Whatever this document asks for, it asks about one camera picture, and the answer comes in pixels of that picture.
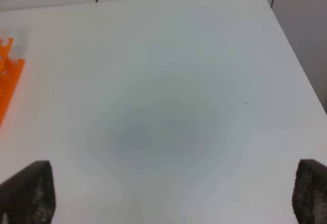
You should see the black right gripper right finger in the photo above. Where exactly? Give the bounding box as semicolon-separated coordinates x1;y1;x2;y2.
292;159;326;224

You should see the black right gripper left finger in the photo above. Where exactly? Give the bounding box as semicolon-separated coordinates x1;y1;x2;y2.
1;161;56;223

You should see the orange test tube rack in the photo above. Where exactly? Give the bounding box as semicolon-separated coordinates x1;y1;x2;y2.
1;37;26;124

